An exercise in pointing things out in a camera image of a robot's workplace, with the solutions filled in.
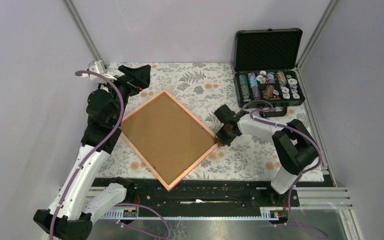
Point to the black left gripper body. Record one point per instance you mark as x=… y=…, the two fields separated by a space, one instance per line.
x=115 y=95

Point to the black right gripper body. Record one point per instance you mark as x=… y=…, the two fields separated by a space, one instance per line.
x=224 y=136

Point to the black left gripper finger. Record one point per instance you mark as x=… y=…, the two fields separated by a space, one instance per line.
x=140 y=74
x=133 y=88

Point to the pink wooden picture frame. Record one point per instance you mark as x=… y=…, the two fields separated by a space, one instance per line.
x=192 y=165

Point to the brown cardboard backing board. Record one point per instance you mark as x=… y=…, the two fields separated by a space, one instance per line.
x=167 y=139

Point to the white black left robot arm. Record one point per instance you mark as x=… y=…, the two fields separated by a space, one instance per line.
x=69 y=217

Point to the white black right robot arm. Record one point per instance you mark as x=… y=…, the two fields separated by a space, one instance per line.
x=296 y=149

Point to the green poker chip stack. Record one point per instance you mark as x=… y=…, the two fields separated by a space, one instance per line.
x=244 y=87

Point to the floral tablecloth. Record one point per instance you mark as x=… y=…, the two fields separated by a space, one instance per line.
x=202 y=88

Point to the blue purple poker chip stack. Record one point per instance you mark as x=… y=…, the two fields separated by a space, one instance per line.
x=253 y=82

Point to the lower orange poker chip stack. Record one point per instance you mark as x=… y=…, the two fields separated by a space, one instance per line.
x=268 y=92

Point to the orange poker chip stack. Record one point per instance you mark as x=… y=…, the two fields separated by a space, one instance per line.
x=268 y=92
x=282 y=80

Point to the upper orange poker chip stack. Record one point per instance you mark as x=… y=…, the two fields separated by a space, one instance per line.
x=282 y=80

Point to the black poker chip case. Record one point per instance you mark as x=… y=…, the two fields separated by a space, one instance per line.
x=266 y=52

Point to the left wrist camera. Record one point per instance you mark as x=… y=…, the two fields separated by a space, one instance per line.
x=98 y=67

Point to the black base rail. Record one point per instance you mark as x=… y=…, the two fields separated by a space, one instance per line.
x=207 y=198

